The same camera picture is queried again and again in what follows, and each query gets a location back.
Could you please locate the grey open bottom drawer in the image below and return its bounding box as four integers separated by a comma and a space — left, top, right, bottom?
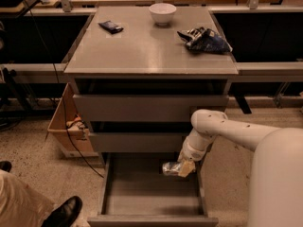
88, 153, 219, 227

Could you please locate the white ceramic bowl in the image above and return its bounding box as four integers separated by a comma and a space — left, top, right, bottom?
149, 3, 177, 26

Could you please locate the black leather shoe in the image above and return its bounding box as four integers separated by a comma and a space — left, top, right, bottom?
42, 196, 82, 227

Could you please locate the black cable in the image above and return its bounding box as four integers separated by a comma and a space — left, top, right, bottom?
13, 0, 105, 179

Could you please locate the grey top drawer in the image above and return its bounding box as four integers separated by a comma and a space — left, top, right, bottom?
73, 95, 229, 122

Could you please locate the blue crumpled chip bag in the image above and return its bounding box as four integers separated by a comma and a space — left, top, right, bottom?
177, 26, 232, 53

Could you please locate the beige trouser leg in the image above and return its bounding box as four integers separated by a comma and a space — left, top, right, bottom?
0, 170, 54, 227

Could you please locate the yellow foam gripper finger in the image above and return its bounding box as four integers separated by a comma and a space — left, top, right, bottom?
178, 160, 196, 177

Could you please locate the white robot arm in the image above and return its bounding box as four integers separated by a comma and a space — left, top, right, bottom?
178, 110, 303, 227

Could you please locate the grey drawer cabinet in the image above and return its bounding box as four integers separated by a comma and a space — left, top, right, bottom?
63, 5, 240, 163

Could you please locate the grey middle drawer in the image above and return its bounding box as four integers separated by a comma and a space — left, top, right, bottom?
89, 132, 187, 152

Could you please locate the small dark blue packet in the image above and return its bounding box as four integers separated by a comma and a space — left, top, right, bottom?
98, 21, 123, 34

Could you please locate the cardboard box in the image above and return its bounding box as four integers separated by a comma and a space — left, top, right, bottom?
47, 84, 98, 158

